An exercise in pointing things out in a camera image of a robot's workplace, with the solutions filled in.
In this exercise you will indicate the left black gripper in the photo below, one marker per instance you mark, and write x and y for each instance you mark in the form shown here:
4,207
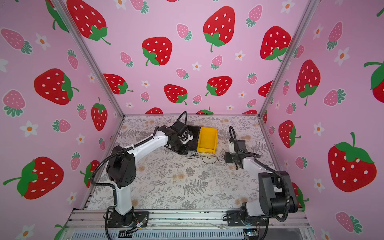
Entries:
184,151

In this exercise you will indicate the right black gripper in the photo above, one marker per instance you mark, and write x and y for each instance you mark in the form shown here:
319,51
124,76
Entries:
228,157

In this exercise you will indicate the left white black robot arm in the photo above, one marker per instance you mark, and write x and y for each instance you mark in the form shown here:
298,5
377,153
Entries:
118,170

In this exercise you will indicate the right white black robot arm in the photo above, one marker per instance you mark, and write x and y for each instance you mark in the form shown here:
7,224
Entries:
276,195

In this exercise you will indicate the black plastic bin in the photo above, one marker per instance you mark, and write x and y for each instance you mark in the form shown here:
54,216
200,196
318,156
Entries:
193,143

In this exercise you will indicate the yellow plastic bin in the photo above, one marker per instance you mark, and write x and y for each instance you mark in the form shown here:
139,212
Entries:
208,140

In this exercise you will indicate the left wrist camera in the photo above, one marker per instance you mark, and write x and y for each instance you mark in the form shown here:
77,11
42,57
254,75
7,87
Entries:
186,136

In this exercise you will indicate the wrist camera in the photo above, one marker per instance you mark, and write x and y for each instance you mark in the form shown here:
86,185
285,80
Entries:
186,136
232,149

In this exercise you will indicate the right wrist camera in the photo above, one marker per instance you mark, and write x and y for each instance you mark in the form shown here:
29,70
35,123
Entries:
232,149

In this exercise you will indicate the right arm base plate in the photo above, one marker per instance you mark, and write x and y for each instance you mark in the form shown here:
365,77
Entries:
237,218

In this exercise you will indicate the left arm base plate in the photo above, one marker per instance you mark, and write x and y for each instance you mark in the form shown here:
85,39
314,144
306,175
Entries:
129,220

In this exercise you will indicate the aluminium rail frame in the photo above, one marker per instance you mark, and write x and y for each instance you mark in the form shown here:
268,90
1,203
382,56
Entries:
195,224

